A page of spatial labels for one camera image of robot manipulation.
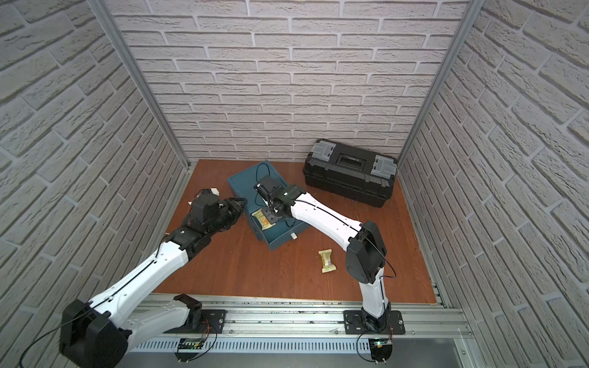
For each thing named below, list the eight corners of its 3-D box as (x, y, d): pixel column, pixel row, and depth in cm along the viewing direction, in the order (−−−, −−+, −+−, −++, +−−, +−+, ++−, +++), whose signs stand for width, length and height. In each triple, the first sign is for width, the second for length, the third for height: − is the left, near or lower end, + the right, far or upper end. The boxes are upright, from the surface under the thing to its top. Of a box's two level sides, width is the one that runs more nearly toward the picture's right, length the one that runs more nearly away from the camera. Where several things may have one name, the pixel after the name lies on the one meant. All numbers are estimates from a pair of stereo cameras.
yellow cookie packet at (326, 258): (322, 273, 86) (322, 270, 84) (317, 253, 91) (318, 250, 89) (335, 270, 87) (336, 268, 84) (330, 251, 92) (331, 248, 89)
